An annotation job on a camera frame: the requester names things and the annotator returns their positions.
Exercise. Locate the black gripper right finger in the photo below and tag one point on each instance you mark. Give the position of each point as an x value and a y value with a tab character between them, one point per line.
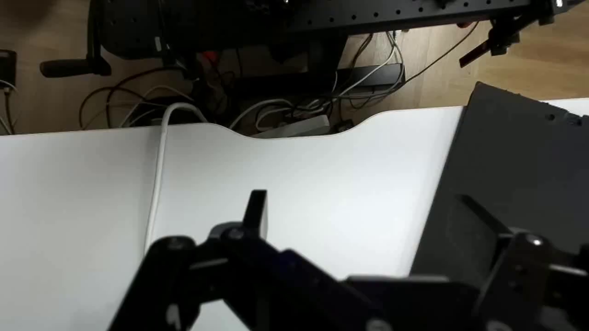
522	276

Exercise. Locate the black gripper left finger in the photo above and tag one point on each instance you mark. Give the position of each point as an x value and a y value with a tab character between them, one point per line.
259	276

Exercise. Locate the black table mat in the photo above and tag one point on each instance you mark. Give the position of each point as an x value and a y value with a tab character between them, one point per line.
516	158

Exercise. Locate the black office chair base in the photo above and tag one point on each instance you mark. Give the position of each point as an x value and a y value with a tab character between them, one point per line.
122	37

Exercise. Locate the black camera clamp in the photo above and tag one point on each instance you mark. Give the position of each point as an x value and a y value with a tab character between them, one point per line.
494	38

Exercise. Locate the black perforated desk frame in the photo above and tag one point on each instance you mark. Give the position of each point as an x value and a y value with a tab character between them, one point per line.
393	15

